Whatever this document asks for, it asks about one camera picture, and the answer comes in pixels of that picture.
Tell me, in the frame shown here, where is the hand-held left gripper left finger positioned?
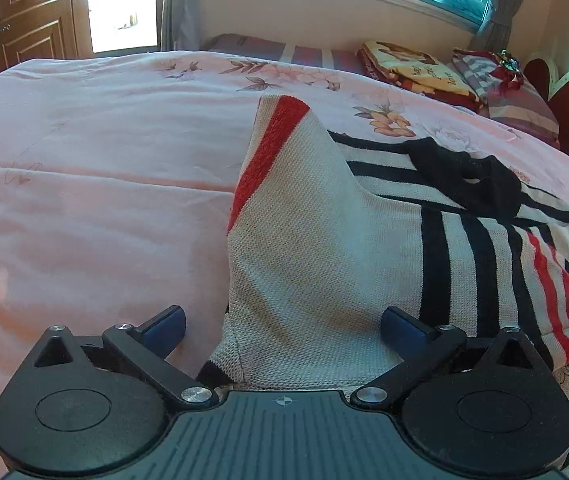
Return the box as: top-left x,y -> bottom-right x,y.
32,305 -> 220,408

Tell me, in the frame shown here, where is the purple striped mattress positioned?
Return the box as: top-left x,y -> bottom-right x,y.
208,33 -> 365,77

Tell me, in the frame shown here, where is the grey curtain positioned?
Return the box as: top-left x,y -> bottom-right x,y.
159,0 -> 215,52
473,0 -> 533,53

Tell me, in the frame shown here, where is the folded printed blanket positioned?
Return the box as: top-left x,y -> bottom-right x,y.
357,41 -> 490,111

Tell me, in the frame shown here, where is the pink floral bedspread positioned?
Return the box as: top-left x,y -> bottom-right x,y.
0,50 -> 569,480

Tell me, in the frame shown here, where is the striped pillow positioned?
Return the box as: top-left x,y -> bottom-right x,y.
452,49 -> 560,148

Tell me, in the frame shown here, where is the red shiny ornament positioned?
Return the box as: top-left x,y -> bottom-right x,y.
489,49 -> 525,92

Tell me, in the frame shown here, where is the striped knit sweater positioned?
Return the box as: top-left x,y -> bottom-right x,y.
197,94 -> 569,480

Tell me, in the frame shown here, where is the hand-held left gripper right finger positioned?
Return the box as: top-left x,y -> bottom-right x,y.
349,306 -> 545,408

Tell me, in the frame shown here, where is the brown wooden door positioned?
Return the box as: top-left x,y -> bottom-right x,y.
0,0 -> 78,68

